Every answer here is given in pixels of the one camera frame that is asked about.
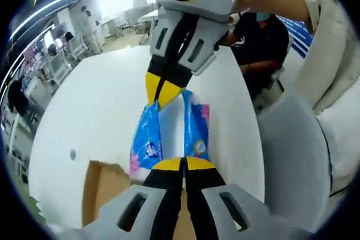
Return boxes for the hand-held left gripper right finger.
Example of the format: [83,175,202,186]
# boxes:
[184,156,307,240]

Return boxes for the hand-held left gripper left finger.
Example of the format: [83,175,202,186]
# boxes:
[84,157,185,240]

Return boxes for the brown cardboard shoe box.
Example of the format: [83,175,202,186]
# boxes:
[81,160,197,240]

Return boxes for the blue and pink soft pack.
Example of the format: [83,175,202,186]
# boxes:
[129,89,212,179]

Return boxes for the white office chair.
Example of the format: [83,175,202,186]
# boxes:
[254,67,286,111]
[67,33,88,60]
[50,51,73,83]

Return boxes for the grey mesh office chair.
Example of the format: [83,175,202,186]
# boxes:
[257,82,331,221]

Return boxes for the blue bordered wall poster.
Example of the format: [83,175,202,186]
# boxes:
[269,0,316,58]

